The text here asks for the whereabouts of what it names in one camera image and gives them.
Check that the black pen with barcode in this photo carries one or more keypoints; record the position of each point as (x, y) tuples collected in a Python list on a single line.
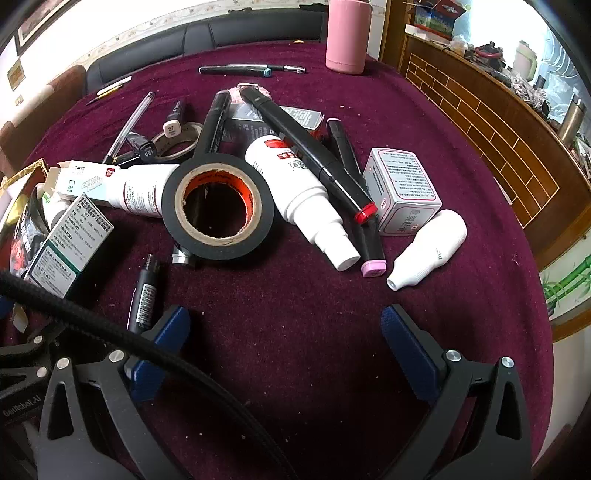
[(145, 295)]

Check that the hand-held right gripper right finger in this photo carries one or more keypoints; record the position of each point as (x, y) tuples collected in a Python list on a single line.
[(406, 341)]

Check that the brown chair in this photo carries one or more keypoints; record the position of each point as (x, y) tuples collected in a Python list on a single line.
[(55, 87)]

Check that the white printed box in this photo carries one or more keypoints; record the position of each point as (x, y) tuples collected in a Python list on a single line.
[(401, 184)]

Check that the black leather sofa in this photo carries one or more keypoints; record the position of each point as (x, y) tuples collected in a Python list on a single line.
[(152, 46)]

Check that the black marker red cap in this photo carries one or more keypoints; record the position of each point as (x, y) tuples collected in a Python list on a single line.
[(300, 147)]

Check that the masking tape roll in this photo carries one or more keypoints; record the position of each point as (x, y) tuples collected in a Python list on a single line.
[(184, 131)]

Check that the black tape roll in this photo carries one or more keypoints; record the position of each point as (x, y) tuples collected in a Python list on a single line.
[(264, 203)]

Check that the grey box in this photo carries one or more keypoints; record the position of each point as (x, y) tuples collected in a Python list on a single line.
[(300, 117)]

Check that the wooden cabinet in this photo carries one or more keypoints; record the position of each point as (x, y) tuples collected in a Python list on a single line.
[(485, 129)]

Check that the green white box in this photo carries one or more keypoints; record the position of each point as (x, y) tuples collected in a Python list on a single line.
[(69, 244)]

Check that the black pen silver tip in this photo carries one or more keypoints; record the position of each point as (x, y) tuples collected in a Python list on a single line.
[(291, 69)]

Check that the bamboo wall painting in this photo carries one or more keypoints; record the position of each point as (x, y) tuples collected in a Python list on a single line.
[(563, 286)]

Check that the pink tumbler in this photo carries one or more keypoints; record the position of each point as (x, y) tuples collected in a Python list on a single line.
[(348, 37)]

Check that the pink fuzzy eraser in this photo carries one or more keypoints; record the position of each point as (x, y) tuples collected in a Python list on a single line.
[(263, 90)]

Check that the short marker black cap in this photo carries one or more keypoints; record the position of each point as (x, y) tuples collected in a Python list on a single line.
[(144, 146)]

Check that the framed wall picture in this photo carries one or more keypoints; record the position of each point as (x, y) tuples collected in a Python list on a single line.
[(37, 23)]

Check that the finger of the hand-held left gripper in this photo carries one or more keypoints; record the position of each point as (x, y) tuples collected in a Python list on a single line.
[(18, 356)]

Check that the black marker pink cap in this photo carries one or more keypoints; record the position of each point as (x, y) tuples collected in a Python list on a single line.
[(369, 244)]

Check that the small silver black cap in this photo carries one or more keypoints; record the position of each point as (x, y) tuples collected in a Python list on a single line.
[(181, 257)]

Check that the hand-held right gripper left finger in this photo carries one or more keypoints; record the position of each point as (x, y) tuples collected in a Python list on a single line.
[(171, 323)]

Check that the white pen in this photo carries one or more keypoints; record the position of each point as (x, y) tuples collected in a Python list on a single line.
[(122, 81)]

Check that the gold wall plaque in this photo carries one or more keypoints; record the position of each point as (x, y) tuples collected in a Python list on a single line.
[(15, 74)]

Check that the steel cup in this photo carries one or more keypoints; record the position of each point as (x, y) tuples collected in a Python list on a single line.
[(571, 122)]

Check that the white box red label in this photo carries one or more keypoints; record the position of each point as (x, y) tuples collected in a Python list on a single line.
[(83, 177)]

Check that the small white bottle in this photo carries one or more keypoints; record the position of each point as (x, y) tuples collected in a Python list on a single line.
[(429, 251)]

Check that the black pen teal cap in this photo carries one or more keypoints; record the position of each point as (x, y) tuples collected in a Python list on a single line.
[(231, 70)]

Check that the yellow utility knife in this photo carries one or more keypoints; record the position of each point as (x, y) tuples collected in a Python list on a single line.
[(104, 92)]

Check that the white bottle with print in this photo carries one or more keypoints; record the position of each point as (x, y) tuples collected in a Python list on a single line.
[(143, 189)]

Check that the slim black marker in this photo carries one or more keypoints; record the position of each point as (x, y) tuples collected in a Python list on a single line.
[(214, 122)]

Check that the clear ballpoint pen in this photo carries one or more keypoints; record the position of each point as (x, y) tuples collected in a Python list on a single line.
[(134, 120)]

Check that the cardboard box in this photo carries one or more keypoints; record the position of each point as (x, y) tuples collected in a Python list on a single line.
[(434, 21)]

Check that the white mug green lid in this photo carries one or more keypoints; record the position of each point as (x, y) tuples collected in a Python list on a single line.
[(525, 60)]

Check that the white spray bottle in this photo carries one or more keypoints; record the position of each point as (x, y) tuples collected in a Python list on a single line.
[(295, 194)]

